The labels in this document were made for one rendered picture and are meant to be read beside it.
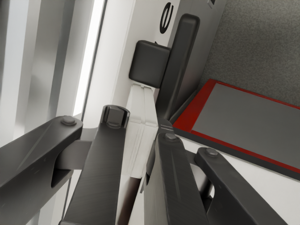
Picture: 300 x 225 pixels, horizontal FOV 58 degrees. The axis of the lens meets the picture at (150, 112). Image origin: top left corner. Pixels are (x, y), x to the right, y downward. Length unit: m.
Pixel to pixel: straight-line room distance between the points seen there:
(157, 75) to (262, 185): 0.23
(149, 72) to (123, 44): 0.03
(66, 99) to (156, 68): 0.06
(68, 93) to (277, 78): 0.99
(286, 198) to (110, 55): 0.28
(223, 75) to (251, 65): 0.11
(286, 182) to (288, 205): 0.03
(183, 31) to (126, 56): 0.04
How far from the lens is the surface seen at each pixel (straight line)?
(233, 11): 1.09
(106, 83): 0.18
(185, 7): 0.39
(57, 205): 0.22
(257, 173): 0.36
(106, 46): 0.17
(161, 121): 0.15
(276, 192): 0.37
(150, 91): 0.18
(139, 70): 0.18
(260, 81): 1.10
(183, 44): 0.17
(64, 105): 0.16
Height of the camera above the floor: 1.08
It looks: 68 degrees down
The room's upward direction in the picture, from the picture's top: 128 degrees counter-clockwise
